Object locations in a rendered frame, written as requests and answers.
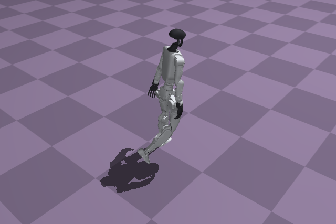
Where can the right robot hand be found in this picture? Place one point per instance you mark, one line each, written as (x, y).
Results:
(180, 110)

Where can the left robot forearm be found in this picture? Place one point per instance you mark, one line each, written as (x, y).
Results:
(157, 75)

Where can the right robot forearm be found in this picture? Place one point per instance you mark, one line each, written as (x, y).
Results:
(178, 92)

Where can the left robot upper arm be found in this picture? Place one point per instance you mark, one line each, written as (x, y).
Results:
(160, 64)

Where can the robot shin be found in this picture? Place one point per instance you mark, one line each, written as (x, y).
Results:
(159, 139)
(160, 125)

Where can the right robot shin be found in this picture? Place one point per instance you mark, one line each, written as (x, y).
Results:
(159, 139)

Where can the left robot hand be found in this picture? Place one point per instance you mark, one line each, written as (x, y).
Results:
(153, 88)

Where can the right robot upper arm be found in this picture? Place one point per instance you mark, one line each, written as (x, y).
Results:
(179, 64)

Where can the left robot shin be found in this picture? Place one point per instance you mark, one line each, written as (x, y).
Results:
(160, 125)

